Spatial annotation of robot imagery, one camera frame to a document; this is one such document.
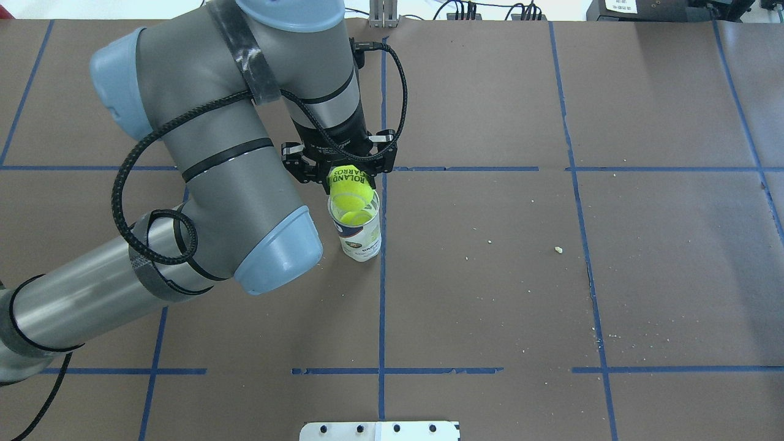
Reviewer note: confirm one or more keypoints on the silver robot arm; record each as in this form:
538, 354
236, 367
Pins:
188, 131

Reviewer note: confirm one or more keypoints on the black desktop box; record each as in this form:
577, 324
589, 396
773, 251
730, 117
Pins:
652, 11

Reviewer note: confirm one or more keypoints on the aluminium frame post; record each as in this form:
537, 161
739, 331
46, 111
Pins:
383, 14

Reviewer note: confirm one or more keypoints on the yellow Roland Garros tennis ball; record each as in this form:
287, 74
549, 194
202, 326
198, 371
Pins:
350, 189

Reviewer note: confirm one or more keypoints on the yellow tennis ball inside can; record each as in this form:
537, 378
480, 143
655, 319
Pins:
356, 218

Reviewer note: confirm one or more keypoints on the clear tennis ball can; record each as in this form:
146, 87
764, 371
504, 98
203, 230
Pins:
359, 243

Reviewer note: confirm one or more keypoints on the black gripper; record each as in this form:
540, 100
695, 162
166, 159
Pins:
344, 138

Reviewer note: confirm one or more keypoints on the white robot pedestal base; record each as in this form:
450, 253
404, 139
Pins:
381, 430

